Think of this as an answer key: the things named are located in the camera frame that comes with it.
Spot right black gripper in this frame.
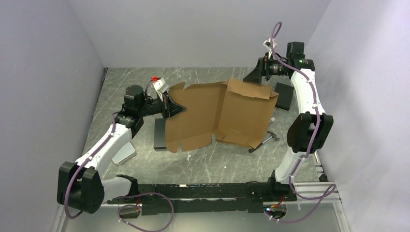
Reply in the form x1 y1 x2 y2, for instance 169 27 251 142
242 53 287 85

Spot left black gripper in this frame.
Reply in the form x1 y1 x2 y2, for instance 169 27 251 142
138 90 186 120

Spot brown cardboard box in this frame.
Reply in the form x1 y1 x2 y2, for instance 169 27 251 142
165 78 279 153

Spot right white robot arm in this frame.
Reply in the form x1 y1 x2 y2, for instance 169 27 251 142
243 40 334 201

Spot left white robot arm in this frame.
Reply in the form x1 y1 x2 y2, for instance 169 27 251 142
57 85 186 219

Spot black square box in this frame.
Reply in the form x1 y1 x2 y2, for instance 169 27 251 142
274 82 294 111

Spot black rectangular block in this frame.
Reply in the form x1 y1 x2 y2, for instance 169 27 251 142
153 118 167 151

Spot silver metal tin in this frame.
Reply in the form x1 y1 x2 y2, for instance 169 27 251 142
112 142 135 164

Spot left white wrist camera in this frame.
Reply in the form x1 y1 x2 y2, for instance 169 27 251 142
150 76 169 97

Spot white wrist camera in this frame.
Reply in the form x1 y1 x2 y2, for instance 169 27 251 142
150 76 169 97
263 38 277 52

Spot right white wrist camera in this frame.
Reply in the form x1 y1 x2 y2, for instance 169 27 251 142
263 38 277 52

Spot black handled claw hammer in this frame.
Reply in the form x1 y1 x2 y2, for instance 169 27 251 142
248 131 279 153

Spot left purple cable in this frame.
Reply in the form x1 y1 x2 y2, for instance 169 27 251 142
63 112 175 232

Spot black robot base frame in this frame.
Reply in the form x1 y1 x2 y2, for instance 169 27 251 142
108 181 286 216

